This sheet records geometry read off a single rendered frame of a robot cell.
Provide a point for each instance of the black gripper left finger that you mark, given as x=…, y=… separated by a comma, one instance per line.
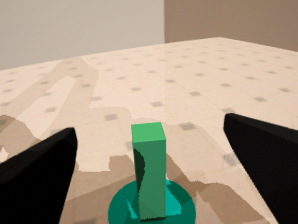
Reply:
x=34, y=183

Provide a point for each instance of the green rectangular post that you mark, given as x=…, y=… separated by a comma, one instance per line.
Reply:
x=149, y=152

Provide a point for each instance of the teal flat circle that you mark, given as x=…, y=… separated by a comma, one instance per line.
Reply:
x=179, y=209

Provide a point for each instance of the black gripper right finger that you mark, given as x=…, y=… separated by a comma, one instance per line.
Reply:
x=268, y=152

